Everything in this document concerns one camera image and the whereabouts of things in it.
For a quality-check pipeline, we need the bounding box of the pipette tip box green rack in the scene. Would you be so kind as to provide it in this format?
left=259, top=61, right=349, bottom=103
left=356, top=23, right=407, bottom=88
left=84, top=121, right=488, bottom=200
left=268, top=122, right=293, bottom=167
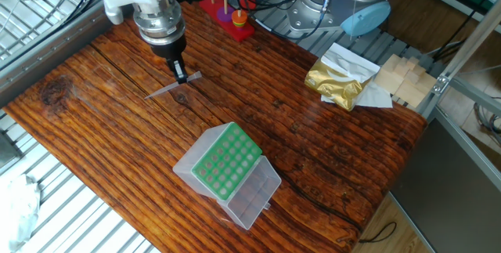
left=172, top=121, right=263, bottom=209

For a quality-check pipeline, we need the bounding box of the crumpled white plastic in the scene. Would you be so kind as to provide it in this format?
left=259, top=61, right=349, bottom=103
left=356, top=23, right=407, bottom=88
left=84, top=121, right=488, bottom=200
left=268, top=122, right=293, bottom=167
left=0, top=173, right=42, bottom=253

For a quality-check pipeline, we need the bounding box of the red ring stacking toy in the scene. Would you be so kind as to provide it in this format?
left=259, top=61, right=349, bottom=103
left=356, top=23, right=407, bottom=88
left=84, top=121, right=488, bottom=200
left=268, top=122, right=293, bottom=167
left=198, top=0, right=256, bottom=43

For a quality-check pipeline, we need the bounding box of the black cord loop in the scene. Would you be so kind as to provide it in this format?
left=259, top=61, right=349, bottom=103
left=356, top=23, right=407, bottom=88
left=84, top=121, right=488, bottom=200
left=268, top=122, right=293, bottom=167
left=358, top=221, right=398, bottom=244

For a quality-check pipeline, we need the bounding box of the gold foil packet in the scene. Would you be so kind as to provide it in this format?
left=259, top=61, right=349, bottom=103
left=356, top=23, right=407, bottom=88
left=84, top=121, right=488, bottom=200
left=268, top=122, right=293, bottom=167
left=304, top=59, right=371, bottom=112

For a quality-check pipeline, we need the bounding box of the orange toy ring stack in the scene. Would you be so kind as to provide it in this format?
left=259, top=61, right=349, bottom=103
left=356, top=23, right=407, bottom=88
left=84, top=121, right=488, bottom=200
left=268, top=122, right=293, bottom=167
left=230, top=9, right=248, bottom=29

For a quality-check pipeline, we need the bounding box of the white tissue paper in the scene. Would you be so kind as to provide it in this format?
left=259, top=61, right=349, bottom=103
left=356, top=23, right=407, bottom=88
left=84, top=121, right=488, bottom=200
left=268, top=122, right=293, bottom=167
left=319, top=42, right=394, bottom=109

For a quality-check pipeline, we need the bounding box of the aluminium frame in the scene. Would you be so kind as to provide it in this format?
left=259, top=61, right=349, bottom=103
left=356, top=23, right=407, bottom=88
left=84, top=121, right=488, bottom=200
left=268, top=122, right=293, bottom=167
left=416, top=0, right=501, bottom=191

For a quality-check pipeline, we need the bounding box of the grey flat panel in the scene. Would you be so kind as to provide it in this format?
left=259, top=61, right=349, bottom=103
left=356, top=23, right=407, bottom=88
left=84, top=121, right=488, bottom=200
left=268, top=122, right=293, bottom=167
left=391, top=117, right=501, bottom=253

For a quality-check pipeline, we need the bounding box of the grey cable coil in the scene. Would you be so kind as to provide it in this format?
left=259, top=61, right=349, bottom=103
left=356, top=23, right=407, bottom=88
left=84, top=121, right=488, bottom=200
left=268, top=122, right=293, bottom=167
left=473, top=96, right=501, bottom=144

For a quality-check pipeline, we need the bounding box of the clear hinged box lid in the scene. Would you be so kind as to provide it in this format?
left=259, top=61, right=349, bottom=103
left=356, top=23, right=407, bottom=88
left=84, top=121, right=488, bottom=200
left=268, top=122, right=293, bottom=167
left=217, top=155, right=283, bottom=231

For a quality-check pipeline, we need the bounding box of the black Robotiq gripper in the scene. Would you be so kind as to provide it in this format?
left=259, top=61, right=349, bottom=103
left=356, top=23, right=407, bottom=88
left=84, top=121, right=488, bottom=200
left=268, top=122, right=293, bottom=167
left=150, top=35, right=189, bottom=85

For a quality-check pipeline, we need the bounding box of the clear large pipette tip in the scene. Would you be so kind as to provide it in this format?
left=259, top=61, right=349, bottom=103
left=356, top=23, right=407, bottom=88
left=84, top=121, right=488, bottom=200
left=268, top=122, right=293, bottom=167
left=143, top=70, right=204, bottom=100

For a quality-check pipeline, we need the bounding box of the purple toy ring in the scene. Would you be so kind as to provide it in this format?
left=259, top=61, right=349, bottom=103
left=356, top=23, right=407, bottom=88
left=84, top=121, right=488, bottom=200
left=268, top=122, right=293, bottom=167
left=216, top=6, right=235, bottom=23

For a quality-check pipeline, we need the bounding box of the wooden block puzzle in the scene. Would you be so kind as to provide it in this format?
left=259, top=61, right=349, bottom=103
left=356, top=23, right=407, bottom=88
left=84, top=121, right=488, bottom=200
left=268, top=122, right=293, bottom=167
left=373, top=53, right=438, bottom=109

